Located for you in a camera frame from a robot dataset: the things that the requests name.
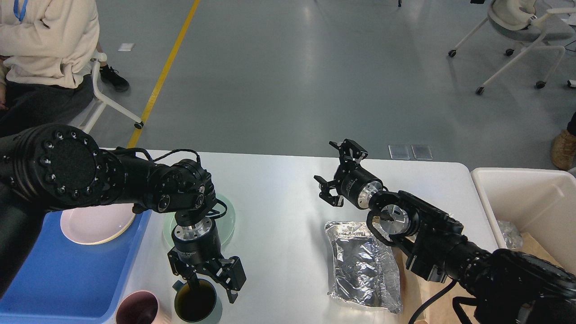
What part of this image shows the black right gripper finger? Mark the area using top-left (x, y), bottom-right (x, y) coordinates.
top-left (314, 175), bottom-right (344, 207)
top-left (329, 138), bottom-right (369, 171)

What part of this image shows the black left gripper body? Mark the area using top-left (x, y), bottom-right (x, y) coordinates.
top-left (171, 219), bottom-right (222, 264)

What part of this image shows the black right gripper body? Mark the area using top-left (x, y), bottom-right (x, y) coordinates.
top-left (338, 166), bottom-right (383, 210)

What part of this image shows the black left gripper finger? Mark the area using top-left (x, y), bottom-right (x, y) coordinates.
top-left (167, 250), bottom-right (200, 291)
top-left (200, 256), bottom-right (247, 304)

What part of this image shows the dark green ceramic mug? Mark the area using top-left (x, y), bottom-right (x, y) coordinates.
top-left (172, 279), bottom-right (223, 324)

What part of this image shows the pink ceramic mug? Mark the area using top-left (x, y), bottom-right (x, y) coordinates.
top-left (114, 290), bottom-right (171, 324)

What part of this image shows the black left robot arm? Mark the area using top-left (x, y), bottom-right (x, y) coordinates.
top-left (0, 124), bottom-right (247, 303)

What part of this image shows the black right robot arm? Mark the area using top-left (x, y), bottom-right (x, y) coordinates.
top-left (314, 139), bottom-right (575, 324)

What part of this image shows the green ceramic plate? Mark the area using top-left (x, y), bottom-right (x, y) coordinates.
top-left (162, 193), bottom-right (236, 248)

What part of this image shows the left floor socket plate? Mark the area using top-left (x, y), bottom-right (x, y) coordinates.
top-left (388, 145), bottom-right (411, 160)

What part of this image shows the floor socket plate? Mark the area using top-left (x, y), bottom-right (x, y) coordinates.
top-left (411, 145), bottom-right (433, 161)
top-left (388, 145), bottom-right (411, 160)

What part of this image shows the right floor socket plate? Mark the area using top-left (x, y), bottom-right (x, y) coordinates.
top-left (411, 145), bottom-right (433, 161)

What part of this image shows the silver foil bag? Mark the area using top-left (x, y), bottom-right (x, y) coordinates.
top-left (324, 221), bottom-right (403, 314)

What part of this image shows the pink ceramic plate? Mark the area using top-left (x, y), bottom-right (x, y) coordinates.
top-left (60, 204), bottom-right (135, 245)

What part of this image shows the blue plastic tray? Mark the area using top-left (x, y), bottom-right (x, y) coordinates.
top-left (0, 211), bottom-right (151, 324)

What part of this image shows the white chair near person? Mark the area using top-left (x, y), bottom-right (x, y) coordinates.
top-left (70, 50), bottom-right (144, 134)

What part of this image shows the white plastic bin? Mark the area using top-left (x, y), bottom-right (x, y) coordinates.
top-left (471, 168), bottom-right (576, 273)

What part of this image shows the brown boot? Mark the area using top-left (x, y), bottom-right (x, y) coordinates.
top-left (550, 130), bottom-right (576, 171)

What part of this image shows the white office chair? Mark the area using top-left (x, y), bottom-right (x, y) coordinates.
top-left (448, 0), bottom-right (576, 95)

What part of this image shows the person in cream sweater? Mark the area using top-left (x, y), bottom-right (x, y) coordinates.
top-left (0, 0), bottom-right (131, 138)

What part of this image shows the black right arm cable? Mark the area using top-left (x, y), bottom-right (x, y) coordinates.
top-left (407, 279), bottom-right (457, 324)

